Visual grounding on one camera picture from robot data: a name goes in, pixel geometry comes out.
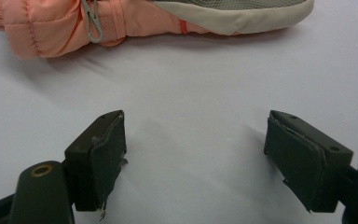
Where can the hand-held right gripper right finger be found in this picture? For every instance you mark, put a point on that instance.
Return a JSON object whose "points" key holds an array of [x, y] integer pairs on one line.
{"points": [[304, 168]]}

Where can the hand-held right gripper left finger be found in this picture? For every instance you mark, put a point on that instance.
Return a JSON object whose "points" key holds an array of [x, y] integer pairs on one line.
{"points": [[96, 168]]}

